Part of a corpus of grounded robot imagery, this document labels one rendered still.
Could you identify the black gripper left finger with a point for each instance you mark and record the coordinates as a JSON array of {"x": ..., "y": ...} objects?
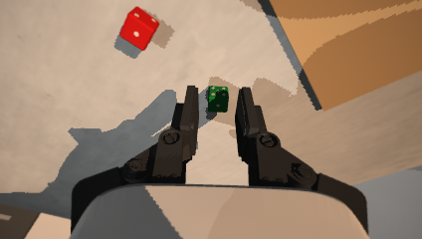
[{"x": 164, "y": 162}]

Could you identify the tan flat mat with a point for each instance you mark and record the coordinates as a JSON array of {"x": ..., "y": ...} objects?
[{"x": 348, "y": 48}]

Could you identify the red die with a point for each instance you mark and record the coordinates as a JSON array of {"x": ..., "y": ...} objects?
[{"x": 139, "y": 28}]

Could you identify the green die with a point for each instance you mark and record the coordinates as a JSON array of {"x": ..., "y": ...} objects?
[{"x": 218, "y": 99}]

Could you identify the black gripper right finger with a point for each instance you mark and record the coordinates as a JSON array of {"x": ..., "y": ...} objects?
[{"x": 277, "y": 167}]

